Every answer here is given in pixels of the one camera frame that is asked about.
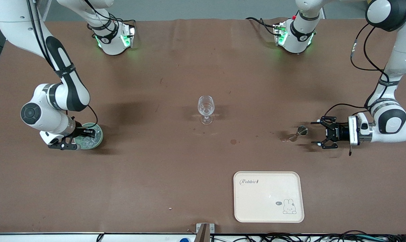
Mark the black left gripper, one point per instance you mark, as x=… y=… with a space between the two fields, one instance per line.
x=339 y=132

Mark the white table edge rail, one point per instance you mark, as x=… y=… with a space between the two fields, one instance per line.
x=38 y=238

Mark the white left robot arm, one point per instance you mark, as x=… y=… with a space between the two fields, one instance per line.
x=391 y=121

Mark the cream tray with rabbit print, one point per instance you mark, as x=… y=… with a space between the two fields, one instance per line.
x=263 y=201

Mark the steel double jigger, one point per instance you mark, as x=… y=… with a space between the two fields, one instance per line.
x=302 y=130

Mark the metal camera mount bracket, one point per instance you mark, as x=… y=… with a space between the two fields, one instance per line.
x=202 y=233

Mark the pile of clear ice cubes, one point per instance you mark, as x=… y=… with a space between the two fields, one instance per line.
x=90 y=144

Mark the green ceramic bowl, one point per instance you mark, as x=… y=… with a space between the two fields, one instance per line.
x=100 y=137

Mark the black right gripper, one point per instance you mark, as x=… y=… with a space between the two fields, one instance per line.
x=79 y=132

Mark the clear stemmed wine glass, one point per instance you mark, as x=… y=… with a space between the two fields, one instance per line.
x=206 y=107

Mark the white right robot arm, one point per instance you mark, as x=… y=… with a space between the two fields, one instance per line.
x=41 y=116

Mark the brown table cover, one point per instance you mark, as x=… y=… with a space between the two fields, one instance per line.
x=155 y=168

